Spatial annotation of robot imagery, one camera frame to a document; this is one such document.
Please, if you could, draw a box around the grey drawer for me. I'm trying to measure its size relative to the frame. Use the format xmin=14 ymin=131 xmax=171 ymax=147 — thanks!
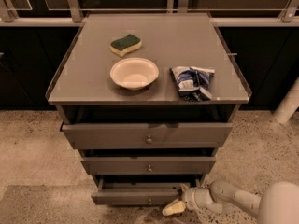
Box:
xmin=81 ymin=157 xmax=216 ymax=175
xmin=62 ymin=123 xmax=232 ymax=149
xmin=90 ymin=175 xmax=202 ymax=207

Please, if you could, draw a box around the green and yellow sponge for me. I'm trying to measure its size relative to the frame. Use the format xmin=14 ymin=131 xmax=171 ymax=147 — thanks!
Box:
xmin=109 ymin=34 xmax=142 ymax=57

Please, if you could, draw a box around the white pipe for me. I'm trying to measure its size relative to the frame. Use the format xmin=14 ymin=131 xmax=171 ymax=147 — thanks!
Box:
xmin=273 ymin=78 xmax=299 ymax=124

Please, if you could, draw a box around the grey top drawer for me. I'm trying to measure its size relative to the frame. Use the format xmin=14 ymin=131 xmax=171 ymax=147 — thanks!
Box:
xmin=62 ymin=123 xmax=232 ymax=149

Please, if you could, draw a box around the grey drawer cabinet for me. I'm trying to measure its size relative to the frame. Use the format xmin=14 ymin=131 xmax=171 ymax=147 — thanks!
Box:
xmin=45 ymin=12 xmax=252 ymax=203

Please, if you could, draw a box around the grey bottom drawer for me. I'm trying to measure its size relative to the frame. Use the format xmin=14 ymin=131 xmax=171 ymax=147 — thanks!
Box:
xmin=90 ymin=175 xmax=202 ymax=207

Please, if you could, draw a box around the grey middle drawer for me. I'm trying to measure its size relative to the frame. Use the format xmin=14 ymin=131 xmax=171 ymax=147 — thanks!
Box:
xmin=81 ymin=157 xmax=216 ymax=175

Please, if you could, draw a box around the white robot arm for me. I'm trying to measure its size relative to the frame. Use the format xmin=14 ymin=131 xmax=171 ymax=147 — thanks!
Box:
xmin=163 ymin=180 xmax=299 ymax=224

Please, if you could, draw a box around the blue and white chip bag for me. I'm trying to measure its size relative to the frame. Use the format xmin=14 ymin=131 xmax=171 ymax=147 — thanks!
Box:
xmin=170 ymin=66 xmax=215 ymax=102

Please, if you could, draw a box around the metal window railing frame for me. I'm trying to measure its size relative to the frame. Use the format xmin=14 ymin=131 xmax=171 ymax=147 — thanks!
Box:
xmin=0 ymin=0 xmax=299 ymax=27

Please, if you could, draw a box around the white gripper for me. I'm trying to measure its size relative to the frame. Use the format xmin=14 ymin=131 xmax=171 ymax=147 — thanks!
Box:
xmin=162 ymin=183 xmax=214 ymax=216

